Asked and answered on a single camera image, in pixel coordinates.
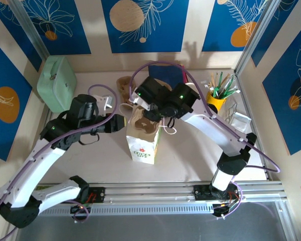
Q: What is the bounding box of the aluminium frame rail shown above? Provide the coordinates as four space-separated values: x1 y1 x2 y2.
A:
11 180 289 208

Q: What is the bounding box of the mint green case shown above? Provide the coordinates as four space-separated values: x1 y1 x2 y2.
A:
37 55 77 113

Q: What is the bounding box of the clear plastic pouch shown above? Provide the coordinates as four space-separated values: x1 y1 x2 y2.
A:
230 111 252 131

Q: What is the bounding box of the aluminium corner post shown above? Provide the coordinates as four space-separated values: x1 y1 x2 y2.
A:
9 0 51 66
234 0 279 76

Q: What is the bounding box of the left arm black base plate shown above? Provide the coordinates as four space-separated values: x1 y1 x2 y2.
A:
85 187 106 204

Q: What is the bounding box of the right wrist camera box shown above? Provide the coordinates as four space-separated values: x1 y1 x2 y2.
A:
128 95 151 111

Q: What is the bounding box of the yellow stirrer cup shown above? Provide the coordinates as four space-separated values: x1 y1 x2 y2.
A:
206 90 227 112

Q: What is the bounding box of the green wrapped straw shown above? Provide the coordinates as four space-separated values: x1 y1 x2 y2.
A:
216 71 224 97
222 86 241 99
220 74 235 98

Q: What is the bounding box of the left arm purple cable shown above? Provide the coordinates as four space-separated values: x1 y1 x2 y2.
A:
0 84 117 238

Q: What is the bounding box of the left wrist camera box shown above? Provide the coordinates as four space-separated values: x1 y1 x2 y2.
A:
93 94 115 111

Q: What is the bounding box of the slotted grey cable duct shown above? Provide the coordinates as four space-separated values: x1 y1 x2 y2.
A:
40 203 215 217

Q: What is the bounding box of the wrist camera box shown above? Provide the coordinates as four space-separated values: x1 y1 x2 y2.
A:
93 94 115 111
128 95 151 111

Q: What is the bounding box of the grey metal sheet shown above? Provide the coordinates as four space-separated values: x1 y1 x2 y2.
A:
5 200 298 241

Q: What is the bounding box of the navy napkin stack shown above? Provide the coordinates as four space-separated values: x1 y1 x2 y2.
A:
148 64 185 83

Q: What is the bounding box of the bent thin wire rack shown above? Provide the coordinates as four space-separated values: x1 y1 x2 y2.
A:
224 102 239 119

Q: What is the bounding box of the blue floral wall poster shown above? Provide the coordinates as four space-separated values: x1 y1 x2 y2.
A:
202 0 269 53
101 0 190 54
0 5 43 73
0 36 33 162
21 0 92 55
262 24 301 156
250 0 301 68

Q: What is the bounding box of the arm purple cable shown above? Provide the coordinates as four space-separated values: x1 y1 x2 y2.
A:
129 61 281 219
0 84 117 238

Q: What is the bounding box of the white paper carry bag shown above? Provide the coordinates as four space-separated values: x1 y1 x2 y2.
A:
119 101 178 165

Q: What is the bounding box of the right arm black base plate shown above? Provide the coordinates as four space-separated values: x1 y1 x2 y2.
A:
193 184 241 201

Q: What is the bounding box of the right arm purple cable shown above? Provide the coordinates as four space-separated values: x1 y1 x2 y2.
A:
129 61 281 219

